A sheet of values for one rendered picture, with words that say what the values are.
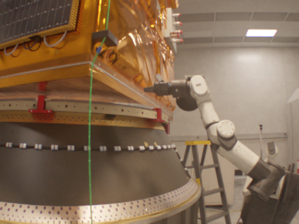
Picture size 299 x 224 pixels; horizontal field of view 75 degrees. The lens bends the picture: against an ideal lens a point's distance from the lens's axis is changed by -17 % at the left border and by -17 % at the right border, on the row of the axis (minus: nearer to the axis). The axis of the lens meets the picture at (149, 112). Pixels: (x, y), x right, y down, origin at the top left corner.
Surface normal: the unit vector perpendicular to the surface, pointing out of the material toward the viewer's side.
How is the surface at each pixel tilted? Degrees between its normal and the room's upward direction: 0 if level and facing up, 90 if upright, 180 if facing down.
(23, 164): 62
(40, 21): 90
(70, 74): 90
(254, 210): 95
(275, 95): 90
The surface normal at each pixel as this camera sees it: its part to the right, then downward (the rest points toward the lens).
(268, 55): -0.22, -0.12
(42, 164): 0.22, -0.57
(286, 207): -0.52, -0.21
